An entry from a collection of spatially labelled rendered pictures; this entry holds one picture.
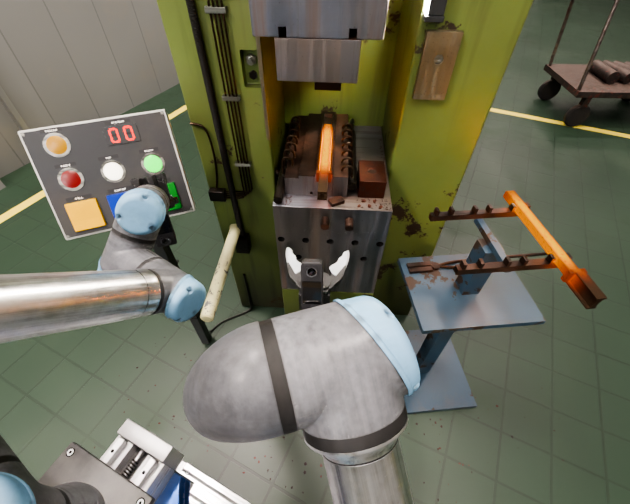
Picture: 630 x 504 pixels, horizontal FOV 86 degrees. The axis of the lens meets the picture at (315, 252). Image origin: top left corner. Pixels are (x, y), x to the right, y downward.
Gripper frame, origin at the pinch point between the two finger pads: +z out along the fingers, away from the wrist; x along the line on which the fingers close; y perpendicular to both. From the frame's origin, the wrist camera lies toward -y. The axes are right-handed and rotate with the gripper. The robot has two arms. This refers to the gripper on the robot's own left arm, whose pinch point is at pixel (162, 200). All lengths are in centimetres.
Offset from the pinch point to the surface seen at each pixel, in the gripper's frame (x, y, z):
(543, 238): -95, -29, -33
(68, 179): 20.4, 9.6, 4.8
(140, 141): 1.2, 15.5, 5.2
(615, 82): -398, 3, 142
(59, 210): 25.3, 2.6, 5.2
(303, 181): -40.8, -4.2, 5.5
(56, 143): 19.7, 18.4, 4.8
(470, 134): -94, 0, -8
